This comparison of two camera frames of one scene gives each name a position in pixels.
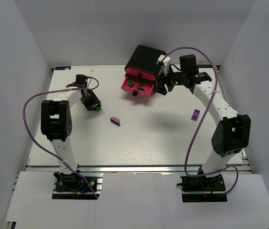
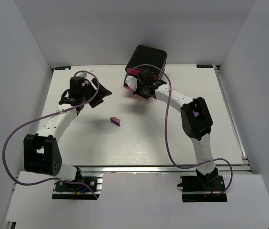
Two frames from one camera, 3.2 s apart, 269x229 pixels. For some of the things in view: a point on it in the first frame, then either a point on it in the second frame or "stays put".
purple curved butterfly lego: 115,120 stays put
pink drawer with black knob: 139,73 stays put
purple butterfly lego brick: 195,115 stays put
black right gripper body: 164,84 → 143,78
